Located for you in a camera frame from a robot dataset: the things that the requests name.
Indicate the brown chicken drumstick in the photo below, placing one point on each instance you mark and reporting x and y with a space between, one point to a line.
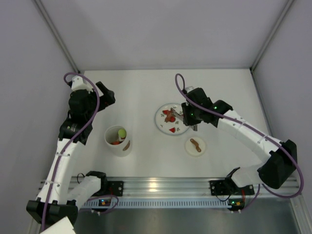
169 116

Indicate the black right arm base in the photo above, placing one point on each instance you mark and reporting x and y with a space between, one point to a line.
227 187

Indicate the metal tongs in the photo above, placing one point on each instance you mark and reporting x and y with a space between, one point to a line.
181 117

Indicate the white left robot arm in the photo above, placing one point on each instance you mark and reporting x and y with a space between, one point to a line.
55 201

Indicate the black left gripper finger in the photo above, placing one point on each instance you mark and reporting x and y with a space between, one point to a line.
107 99
102 87

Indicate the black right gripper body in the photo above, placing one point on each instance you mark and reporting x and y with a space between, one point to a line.
187 115

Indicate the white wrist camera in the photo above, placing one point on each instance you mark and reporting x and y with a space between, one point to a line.
79 83
190 88

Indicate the white container lid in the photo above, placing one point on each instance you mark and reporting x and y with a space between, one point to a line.
195 146

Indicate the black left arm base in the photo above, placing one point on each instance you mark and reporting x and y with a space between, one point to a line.
114 188

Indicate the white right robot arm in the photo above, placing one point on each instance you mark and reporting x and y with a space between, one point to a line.
277 160

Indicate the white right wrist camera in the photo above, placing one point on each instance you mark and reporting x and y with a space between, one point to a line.
190 88

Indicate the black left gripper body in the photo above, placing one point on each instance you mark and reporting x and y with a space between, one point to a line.
104 96

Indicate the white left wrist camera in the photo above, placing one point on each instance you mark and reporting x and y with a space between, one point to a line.
79 83

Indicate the sushi roll with red centre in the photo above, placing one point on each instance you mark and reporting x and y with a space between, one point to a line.
121 139

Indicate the blue rimmed white plate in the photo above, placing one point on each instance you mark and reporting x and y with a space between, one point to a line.
169 124

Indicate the white cylindrical lunch container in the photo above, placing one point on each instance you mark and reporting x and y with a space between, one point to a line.
118 140

